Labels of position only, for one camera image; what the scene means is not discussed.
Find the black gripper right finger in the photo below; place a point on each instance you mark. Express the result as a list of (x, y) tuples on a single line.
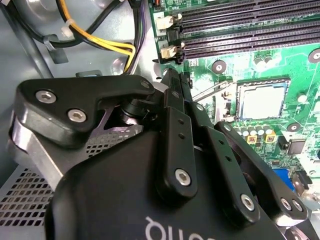
[(235, 175)]

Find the silver CPU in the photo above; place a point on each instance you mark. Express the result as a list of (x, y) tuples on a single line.
[(262, 102)]

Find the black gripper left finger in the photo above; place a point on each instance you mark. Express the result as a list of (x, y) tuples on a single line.
[(175, 147)]

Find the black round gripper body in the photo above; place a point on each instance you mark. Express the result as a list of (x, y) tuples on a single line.
[(112, 200)]

